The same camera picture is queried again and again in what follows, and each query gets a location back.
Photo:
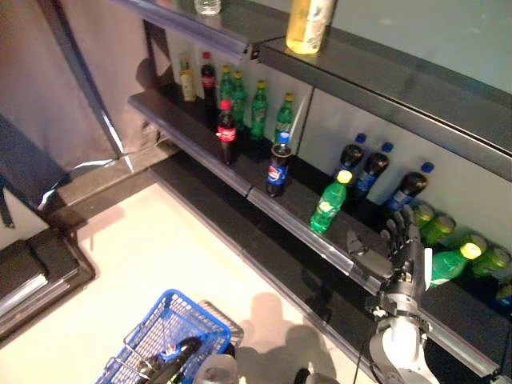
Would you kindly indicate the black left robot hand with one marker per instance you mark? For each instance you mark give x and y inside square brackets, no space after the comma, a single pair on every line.
[180,358]

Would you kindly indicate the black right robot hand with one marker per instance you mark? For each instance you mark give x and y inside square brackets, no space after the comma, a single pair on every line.
[406,264]

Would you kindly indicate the blue plastic shopping basket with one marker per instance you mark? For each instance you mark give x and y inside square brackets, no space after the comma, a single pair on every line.
[188,316]

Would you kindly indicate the yellow drink bottle white label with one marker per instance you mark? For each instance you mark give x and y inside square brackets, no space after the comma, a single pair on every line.
[308,28]

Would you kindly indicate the white plastic strip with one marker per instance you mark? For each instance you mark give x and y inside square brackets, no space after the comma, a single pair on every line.
[428,268]

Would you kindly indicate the silver left robot leg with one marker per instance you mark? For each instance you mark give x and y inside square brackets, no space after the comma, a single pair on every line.
[218,372]

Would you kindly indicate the silver robot leg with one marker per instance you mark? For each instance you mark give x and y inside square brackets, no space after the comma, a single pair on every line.
[218,372]
[320,379]

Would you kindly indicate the black shelf base plinth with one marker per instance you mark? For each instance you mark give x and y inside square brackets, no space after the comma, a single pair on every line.
[240,232]

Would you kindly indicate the silver right robot leg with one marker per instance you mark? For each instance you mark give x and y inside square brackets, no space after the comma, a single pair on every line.
[320,379]

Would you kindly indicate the black low shelf unit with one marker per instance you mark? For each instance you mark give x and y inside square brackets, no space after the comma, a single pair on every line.
[40,264]

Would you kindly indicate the dark grey floor plinth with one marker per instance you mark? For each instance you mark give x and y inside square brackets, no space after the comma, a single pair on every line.
[100,188]

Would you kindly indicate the Coca-Cola bottle red label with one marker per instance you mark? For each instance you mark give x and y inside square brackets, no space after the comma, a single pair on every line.
[227,134]
[208,80]

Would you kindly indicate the pale yellow tea bottle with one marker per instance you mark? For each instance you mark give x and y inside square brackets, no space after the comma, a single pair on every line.
[187,86]

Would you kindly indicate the black shelf upright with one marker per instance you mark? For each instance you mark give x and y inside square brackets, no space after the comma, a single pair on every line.
[154,48]

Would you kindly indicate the dark metal frame post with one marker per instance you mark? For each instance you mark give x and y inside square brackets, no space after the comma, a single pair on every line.
[85,66]

